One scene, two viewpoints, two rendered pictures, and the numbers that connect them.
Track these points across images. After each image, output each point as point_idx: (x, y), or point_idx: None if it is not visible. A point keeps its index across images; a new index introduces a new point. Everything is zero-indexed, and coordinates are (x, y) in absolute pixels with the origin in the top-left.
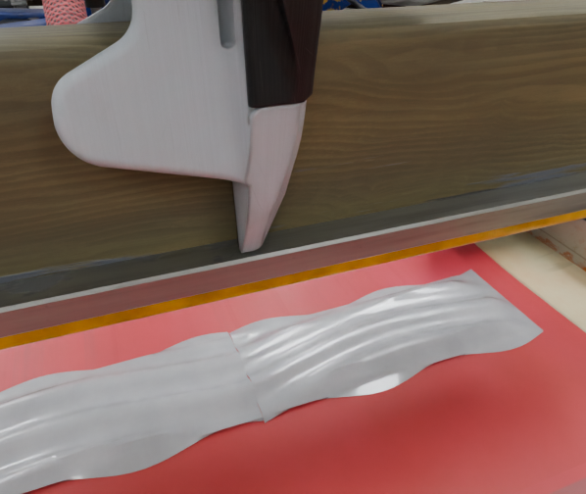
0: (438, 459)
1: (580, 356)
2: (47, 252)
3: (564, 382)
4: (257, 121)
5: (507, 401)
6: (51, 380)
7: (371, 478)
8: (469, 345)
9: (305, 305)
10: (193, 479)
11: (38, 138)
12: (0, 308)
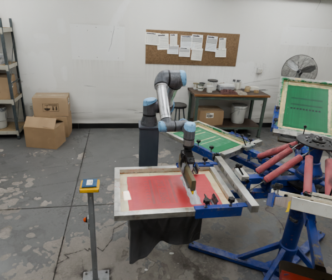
0: (180, 195)
1: (188, 205)
2: None
3: (185, 203)
4: (180, 167)
5: (184, 199)
6: None
7: (180, 192)
8: (190, 199)
9: (197, 193)
10: (181, 186)
11: None
12: (180, 168)
